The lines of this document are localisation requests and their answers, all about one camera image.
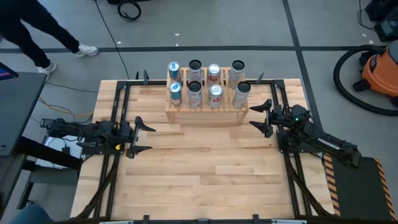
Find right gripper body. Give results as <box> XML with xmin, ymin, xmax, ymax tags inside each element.
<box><xmin>265</xmin><ymin>99</ymin><xmax>284</xmax><ymax>139</ymax></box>

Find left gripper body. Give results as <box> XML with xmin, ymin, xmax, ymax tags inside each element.
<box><xmin>119</xmin><ymin>116</ymin><xmax>141</xmax><ymax>159</ymax></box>

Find blue silver Red Bull can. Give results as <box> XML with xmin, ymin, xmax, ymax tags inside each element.
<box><xmin>167</xmin><ymin>61</ymin><xmax>183</xmax><ymax>85</ymax></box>
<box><xmin>169</xmin><ymin>82</ymin><xmax>183</xmax><ymax>108</ymax></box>

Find silver Diet Coke can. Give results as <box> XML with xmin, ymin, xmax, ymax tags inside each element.
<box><xmin>206</xmin><ymin>63</ymin><xmax>222</xmax><ymax>86</ymax></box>
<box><xmin>208</xmin><ymin>83</ymin><xmax>224</xmax><ymax>109</ymax></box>

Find Celsius Peach Vibe can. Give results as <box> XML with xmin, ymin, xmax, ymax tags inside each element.
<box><xmin>188</xmin><ymin>59</ymin><xmax>203</xmax><ymax>84</ymax></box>
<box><xmin>187</xmin><ymin>81</ymin><xmax>203</xmax><ymax>109</ymax></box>

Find wooden slatted shelf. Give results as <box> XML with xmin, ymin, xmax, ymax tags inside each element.
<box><xmin>164</xmin><ymin>67</ymin><xmax>249</xmax><ymax>124</ymax></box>

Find white paper sheets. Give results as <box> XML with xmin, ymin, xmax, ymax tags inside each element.
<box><xmin>35</xmin><ymin>135</ymin><xmax>87</xmax><ymax>170</ymax></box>

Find black hazard-striped mat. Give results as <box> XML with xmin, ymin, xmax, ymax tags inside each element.
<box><xmin>323</xmin><ymin>152</ymin><xmax>398</xmax><ymax>222</ymax></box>

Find black desk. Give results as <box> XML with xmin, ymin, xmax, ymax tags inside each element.
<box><xmin>0</xmin><ymin>72</ymin><xmax>83</xmax><ymax>218</ymax></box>

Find person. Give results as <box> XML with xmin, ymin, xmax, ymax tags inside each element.
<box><xmin>8</xmin><ymin>203</ymin><xmax>55</xmax><ymax>224</ymax></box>
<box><xmin>0</xmin><ymin>0</ymin><xmax>100</xmax><ymax>75</ymax></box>

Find dark laptop screen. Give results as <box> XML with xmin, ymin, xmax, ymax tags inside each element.
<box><xmin>0</xmin><ymin>61</ymin><xmax>19</xmax><ymax>81</ymax></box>

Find black equipment case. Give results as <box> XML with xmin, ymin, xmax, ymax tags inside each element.
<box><xmin>364</xmin><ymin>0</ymin><xmax>398</xmax><ymax>43</ymax></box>

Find black aluminium table frame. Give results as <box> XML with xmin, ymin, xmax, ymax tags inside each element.
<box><xmin>73</xmin><ymin>79</ymin><xmax>336</xmax><ymax>224</ymax></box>

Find yellow floor cable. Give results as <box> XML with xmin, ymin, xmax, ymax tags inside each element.
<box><xmin>37</xmin><ymin>98</ymin><xmax>95</xmax><ymax>117</ymax></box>

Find orange shop vacuum with hose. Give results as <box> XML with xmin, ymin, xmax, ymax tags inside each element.
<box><xmin>333</xmin><ymin>44</ymin><xmax>398</xmax><ymax>117</ymax></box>

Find black floor cable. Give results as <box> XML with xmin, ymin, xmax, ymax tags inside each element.
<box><xmin>94</xmin><ymin>0</ymin><xmax>130</xmax><ymax>80</ymax></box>

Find coiled black cable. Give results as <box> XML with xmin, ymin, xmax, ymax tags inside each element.
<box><xmin>117</xmin><ymin>0</ymin><xmax>142</xmax><ymax>22</ymax></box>

